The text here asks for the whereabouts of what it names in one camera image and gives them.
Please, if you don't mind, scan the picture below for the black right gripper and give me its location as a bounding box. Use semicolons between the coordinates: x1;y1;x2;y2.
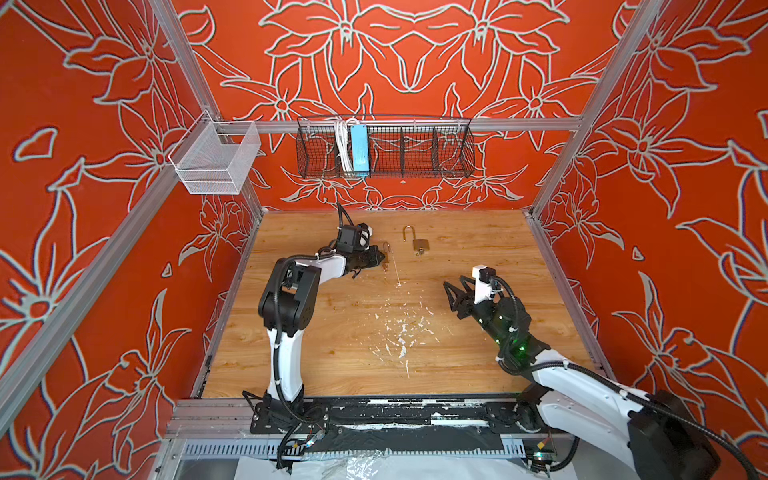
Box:
444;275;512;351

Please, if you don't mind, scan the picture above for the brass padlock with steel shackle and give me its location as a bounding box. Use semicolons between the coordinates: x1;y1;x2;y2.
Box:
402;225;430;257

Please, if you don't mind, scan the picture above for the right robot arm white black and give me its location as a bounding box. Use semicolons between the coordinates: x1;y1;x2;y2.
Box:
443;266;759;479

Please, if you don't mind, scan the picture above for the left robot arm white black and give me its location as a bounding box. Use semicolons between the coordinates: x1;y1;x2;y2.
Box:
258;204;386;430

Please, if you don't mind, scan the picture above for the light blue box in basket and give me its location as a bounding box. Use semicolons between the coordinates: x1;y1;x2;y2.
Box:
350;124;370;177

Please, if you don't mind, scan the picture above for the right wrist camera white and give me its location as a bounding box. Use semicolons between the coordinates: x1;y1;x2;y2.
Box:
472;265;497;304

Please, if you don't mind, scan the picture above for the black wire wall basket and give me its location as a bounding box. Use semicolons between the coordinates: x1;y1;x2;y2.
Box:
296;115;476;180

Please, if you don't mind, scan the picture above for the white cable bundle in basket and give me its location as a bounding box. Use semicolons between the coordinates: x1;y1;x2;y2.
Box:
333;118;355;175

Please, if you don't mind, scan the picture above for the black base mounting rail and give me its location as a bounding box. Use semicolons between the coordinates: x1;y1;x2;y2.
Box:
249;393;573;460

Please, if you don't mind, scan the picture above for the white wire mesh basket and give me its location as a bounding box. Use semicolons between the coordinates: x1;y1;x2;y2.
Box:
169;111;262;195

